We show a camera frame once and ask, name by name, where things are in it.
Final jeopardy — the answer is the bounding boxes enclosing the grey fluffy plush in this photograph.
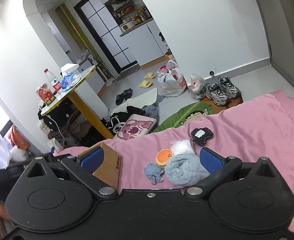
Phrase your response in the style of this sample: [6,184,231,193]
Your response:
[164,153,210,188]

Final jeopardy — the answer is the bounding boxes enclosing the brown cardboard box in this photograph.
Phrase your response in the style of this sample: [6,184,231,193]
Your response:
[76,142,121,189]

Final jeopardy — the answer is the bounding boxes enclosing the black patch white label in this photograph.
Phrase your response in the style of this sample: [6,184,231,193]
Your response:
[190,127,213,146]

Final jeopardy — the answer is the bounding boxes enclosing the clear bag white filling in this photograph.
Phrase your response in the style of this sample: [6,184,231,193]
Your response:
[170,139,194,155]

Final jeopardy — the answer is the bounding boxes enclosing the black clothes pile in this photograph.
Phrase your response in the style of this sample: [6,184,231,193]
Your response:
[100,106,146,135]

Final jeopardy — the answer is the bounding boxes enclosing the plush hamburger toy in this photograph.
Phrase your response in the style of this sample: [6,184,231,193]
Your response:
[155,149,172,168]

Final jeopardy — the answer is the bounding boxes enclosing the green leaf floor mat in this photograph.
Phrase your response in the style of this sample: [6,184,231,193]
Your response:
[153,101,214,133]

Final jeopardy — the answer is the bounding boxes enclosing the pink bear cushion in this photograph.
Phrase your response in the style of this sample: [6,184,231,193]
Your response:
[113,114,157,141]

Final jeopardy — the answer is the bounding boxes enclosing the denim patch coaster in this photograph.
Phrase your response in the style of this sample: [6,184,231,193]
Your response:
[143,163,164,185]

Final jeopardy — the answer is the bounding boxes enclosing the left grey sneaker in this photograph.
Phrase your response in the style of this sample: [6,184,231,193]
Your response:
[205,83,230,106]

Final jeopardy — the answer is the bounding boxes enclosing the grey sneaker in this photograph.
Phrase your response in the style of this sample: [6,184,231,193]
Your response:
[205,83,230,106]
[218,76,241,99]

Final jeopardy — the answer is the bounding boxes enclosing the black slipper left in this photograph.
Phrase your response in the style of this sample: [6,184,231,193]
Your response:
[116,93,124,106]

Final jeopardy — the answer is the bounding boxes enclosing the black slipper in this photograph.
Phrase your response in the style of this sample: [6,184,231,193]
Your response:
[123,88,133,100]
[116,93,124,106]

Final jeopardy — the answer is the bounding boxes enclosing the pink bed sheet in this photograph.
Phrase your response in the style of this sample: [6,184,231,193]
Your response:
[52,90,294,238]

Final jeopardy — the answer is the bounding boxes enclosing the right grey sneaker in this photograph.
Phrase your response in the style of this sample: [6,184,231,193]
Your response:
[218,76,241,99]

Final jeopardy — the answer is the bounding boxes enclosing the small clear plastic bag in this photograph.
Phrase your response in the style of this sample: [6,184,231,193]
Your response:
[188,73,206,100]

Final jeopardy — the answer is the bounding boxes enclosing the dark blue fluffy rug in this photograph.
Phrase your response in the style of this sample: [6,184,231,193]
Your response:
[142,95,165,122]

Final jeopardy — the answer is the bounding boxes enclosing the black slipper right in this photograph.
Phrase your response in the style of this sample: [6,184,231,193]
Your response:
[123,88,133,100]

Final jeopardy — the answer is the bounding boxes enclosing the red snack package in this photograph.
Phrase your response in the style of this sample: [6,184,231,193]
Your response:
[36,83,56,106]

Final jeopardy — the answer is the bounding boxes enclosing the white fan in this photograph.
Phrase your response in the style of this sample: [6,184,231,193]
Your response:
[79,49,114,86]

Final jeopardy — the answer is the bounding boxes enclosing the red cap water bottle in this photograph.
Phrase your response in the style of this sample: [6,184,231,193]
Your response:
[44,68,62,94]

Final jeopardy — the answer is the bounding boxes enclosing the blue plastic packets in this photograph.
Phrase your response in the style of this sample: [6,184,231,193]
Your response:
[61,72,81,91]

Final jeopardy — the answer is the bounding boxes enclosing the large white plastic bag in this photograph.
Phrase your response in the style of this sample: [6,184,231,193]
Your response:
[156,60,187,98]

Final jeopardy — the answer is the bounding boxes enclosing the yellow round table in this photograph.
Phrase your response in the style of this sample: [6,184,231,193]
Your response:
[40,66,113,139]

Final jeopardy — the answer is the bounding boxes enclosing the yellow slipper near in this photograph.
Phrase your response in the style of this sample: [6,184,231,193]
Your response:
[139,80,152,88]

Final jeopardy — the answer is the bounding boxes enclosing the yellow slipper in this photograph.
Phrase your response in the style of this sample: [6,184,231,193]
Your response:
[144,72,156,79]
[139,80,152,88]

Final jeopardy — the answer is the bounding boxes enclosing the yellow slipper far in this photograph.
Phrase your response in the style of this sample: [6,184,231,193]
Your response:
[144,72,156,79]

